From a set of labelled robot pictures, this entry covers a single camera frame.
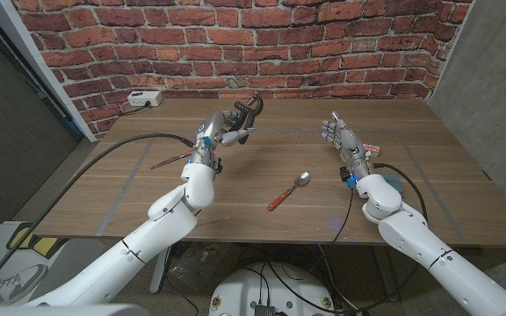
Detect black power strip cord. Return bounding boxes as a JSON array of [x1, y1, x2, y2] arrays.
[[119, 102, 152, 117]]

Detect white grey sneaker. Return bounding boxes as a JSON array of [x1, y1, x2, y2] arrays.
[[0, 262, 49, 304]]

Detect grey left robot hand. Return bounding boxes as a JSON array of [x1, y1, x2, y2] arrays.
[[190, 109, 257, 168]]

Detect white frame post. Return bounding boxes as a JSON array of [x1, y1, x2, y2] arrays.
[[0, 0, 96, 142]]

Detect round white robot base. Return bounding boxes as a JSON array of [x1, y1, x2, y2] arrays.
[[208, 262, 337, 316]]

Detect brick print backdrop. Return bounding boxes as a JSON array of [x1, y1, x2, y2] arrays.
[[11, 0, 476, 135]]

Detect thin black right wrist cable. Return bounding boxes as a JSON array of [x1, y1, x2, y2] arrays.
[[329, 188, 355, 245]]

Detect white mat with yellow patches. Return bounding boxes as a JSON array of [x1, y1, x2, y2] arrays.
[[0, 220, 105, 306]]

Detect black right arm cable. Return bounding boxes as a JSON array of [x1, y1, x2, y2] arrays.
[[372, 162, 430, 223]]

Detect spoon with orange handle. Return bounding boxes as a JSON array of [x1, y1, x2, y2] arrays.
[[266, 171, 311, 212]]

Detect red handled utensil on table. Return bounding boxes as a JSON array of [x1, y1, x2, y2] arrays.
[[149, 149, 195, 171]]

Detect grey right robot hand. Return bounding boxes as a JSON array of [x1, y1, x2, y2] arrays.
[[321, 110, 371, 179]]

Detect dark table leg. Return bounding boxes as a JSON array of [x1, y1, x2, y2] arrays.
[[373, 245, 401, 304]]

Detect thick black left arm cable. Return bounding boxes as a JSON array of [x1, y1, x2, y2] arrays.
[[0, 133, 196, 304]]

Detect crumpled clear plastic sheet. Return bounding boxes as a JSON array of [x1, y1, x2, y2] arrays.
[[169, 245, 230, 293]]

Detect white power strip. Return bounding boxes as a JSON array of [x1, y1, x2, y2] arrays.
[[126, 90, 164, 108]]

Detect dark perforated panel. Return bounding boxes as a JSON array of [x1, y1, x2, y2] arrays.
[[0, 17, 81, 229]]

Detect white table leg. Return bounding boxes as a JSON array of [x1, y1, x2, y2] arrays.
[[148, 245, 173, 294]]

